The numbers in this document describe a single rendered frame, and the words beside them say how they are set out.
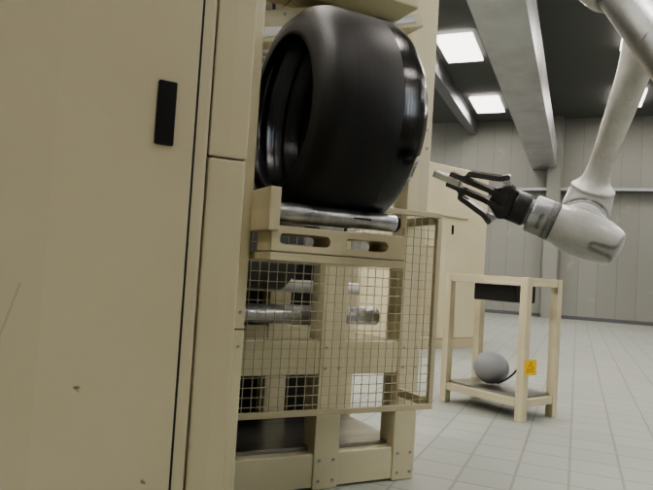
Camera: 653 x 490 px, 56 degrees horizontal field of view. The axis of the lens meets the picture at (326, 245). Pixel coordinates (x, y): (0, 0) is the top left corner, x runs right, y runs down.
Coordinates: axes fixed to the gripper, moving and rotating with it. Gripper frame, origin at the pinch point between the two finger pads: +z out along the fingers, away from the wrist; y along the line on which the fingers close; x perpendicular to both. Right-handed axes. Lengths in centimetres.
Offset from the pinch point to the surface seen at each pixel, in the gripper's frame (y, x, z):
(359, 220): 15.4, -10.1, 14.8
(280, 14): -18, 36, 73
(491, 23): -24, 545, 102
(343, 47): -21.5, -11.3, 31.0
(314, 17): -25, -3, 43
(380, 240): 18.3, -9.2, 8.3
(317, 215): 15.3, -18.5, 22.5
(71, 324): 4, -101, 17
